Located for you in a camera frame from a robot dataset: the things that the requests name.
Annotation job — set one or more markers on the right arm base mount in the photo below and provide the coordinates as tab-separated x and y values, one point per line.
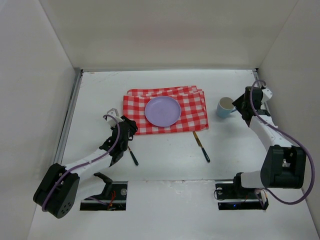
231	198

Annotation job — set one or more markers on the light blue mug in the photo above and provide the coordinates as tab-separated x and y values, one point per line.
225	107

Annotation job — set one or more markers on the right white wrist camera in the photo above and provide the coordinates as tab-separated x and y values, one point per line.
266	94

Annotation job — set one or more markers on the purple plate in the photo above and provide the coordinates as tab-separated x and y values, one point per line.
162	111

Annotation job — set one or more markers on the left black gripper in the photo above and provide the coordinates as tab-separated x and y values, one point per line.
130	126

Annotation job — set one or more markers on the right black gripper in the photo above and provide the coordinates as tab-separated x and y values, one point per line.
240	105

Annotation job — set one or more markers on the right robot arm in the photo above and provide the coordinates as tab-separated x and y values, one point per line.
284	163

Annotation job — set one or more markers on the gold fork green handle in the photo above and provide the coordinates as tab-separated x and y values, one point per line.
133	156

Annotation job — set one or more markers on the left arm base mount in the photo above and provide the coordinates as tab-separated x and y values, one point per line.
113	196

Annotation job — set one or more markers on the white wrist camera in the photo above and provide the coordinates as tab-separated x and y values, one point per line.
266	94
112	117

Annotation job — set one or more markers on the red white checkered cloth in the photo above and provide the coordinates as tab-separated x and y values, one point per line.
193	116

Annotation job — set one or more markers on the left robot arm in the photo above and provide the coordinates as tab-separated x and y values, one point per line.
57	192

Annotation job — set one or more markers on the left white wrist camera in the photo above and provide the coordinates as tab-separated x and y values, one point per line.
112	117

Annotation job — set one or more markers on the gold knife green handle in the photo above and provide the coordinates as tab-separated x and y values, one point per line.
201	146

